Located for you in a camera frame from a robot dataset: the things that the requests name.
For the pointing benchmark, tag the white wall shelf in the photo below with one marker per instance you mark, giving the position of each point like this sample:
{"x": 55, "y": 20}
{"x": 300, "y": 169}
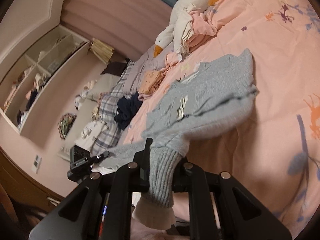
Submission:
{"x": 32, "y": 80}

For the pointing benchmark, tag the white goose plush toy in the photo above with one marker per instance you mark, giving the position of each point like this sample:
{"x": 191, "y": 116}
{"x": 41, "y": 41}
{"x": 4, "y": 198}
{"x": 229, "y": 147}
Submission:
{"x": 166, "y": 37}

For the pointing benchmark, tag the navy blue garment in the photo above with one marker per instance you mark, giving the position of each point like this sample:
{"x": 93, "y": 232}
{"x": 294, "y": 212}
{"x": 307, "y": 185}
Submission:
{"x": 127, "y": 108}

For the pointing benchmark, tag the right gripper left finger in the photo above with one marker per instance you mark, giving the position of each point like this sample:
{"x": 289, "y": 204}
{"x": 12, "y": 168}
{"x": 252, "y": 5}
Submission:
{"x": 100, "y": 206}

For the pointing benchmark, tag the floral round cushion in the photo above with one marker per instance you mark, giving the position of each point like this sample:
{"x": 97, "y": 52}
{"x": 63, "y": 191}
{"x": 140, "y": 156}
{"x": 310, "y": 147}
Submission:
{"x": 65, "y": 124}

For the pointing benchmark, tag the white folded garment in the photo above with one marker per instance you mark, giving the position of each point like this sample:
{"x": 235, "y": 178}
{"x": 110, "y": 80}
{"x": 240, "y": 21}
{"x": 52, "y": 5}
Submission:
{"x": 181, "y": 30}

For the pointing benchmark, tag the grey sweatshirt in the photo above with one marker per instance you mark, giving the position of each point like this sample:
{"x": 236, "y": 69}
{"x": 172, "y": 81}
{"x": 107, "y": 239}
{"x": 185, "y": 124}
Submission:
{"x": 203, "y": 105}

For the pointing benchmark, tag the pink printed duvet cover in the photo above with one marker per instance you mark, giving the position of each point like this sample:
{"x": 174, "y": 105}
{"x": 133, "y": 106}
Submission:
{"x": 275, "y": 152}

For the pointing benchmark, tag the plaid grey pillow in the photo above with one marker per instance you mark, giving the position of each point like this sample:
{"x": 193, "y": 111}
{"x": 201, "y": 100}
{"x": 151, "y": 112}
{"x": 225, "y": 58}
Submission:
{"x": 103, "y": 131}

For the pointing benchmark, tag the dark brown cushion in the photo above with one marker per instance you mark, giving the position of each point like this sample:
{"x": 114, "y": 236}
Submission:
{"x": 115, "y": 68}

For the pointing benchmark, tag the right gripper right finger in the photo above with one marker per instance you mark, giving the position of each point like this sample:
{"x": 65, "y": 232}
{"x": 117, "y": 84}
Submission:
{"x": 220, "y": 207}

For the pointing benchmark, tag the pink folded garment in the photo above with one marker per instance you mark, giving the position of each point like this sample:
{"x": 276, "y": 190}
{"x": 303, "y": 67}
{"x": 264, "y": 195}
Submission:
{"x": 202, "y": 29}

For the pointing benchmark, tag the orange printed folded garment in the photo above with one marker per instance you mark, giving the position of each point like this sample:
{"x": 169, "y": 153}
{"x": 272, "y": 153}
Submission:
{"x": 151, "y": 81}

